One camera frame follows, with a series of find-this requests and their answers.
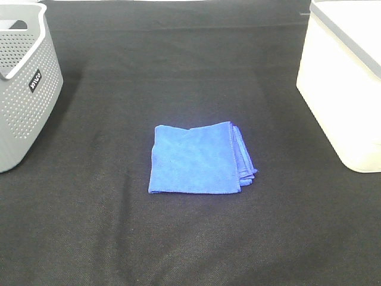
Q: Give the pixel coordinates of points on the blue microfiber towel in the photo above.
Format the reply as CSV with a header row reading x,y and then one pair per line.
x,y
205,160

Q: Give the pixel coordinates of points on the black fabric table cover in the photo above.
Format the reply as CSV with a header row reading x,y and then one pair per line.
x,y
76,210

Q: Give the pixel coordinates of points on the white storage bin grey rim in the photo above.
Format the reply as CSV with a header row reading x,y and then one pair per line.
x,y
339,78

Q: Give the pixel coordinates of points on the grey perforated plastic basket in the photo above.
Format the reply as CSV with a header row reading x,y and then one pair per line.
x,y
31,80

